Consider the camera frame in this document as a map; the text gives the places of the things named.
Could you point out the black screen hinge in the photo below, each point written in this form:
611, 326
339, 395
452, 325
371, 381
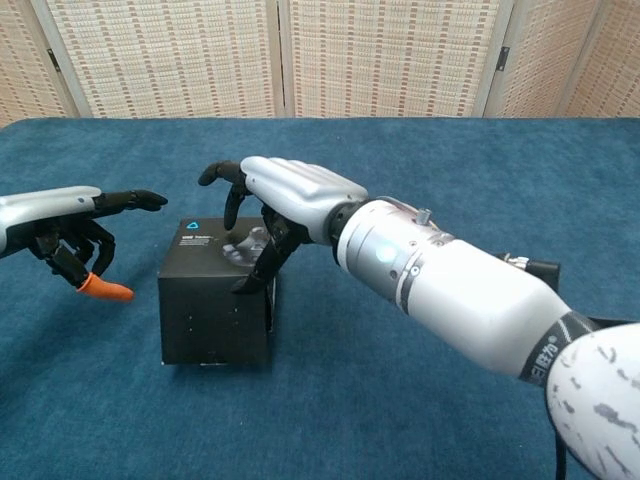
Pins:
51, 56
503, 56

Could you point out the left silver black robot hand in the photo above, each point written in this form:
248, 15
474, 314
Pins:
40, 210

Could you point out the black cardboard box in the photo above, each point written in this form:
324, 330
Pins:
210, 320

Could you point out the bamboo folding screen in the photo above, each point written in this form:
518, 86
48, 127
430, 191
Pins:
175, 60

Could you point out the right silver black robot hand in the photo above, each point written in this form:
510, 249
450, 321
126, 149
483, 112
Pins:
300, 190

